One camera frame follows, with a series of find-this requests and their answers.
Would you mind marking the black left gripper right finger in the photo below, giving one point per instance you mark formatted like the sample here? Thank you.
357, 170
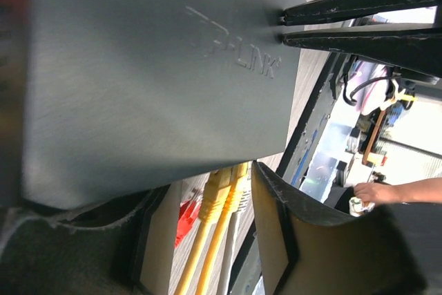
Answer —
306, 247

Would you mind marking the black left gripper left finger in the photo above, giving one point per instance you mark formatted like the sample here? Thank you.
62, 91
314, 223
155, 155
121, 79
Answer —
124, 246

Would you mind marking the black network switch box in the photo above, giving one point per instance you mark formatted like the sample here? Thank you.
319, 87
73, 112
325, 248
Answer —
128, 95

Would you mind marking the bare human forearm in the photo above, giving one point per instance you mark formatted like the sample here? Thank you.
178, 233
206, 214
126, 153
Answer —
428, 190

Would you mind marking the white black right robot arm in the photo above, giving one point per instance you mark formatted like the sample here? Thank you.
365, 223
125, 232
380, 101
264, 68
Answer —
384, 88

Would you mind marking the bare human hand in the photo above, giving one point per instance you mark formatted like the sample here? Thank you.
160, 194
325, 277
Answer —
376, 193

